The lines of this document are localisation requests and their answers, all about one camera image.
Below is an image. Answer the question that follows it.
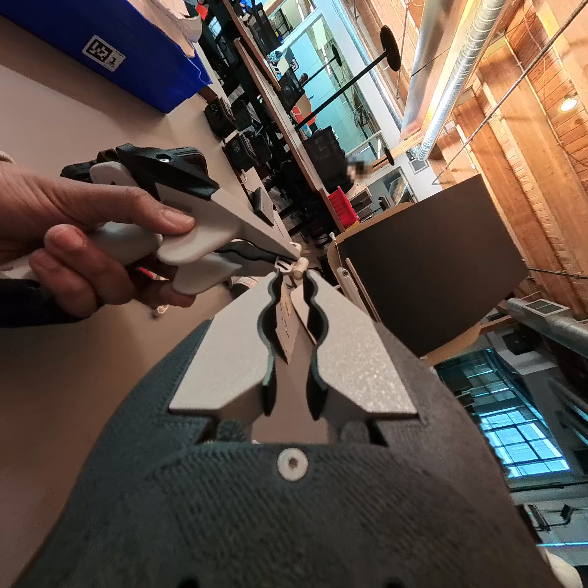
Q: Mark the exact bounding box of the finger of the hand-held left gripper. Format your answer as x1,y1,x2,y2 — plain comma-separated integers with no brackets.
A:
155,184,302,262
155,229,282,296

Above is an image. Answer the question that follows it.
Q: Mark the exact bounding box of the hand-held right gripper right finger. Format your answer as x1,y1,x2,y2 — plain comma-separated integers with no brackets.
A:
303,270,419,425

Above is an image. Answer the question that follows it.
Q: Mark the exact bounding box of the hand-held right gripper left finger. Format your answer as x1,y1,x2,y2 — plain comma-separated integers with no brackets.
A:
169,271,282,425

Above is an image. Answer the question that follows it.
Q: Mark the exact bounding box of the white lego connector piece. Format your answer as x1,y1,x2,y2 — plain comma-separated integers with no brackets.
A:
275,243,309,279

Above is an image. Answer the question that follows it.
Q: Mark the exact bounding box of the person's left hand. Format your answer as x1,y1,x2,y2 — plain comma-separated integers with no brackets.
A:
0,161,197,319

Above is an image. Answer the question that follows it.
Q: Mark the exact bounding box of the small black box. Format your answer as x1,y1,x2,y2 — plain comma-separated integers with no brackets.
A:
252,187,275,226

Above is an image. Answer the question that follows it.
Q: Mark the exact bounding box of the long wooden desk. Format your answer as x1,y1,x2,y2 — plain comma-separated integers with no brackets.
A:
220,0,346,232

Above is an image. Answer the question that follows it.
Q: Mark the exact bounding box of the red plastic bin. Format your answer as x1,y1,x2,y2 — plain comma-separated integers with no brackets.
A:
327,186,360,227

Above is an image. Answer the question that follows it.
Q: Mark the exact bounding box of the blue storage box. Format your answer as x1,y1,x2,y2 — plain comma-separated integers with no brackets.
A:
0,0,215,114

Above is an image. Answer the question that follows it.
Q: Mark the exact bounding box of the black divider panel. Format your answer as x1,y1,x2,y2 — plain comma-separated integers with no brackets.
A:
327,174,530,368

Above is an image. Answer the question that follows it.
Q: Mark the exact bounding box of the black round standing table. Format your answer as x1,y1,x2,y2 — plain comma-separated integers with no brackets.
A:
294,25,401,130

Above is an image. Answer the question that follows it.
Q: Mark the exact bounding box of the grey rectangular air duct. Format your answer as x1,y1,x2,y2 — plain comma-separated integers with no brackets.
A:
504,296,588,360

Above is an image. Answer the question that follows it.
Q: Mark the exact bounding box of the silver spiral ventilation duct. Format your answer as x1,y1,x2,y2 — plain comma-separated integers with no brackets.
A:
416,0,507,160

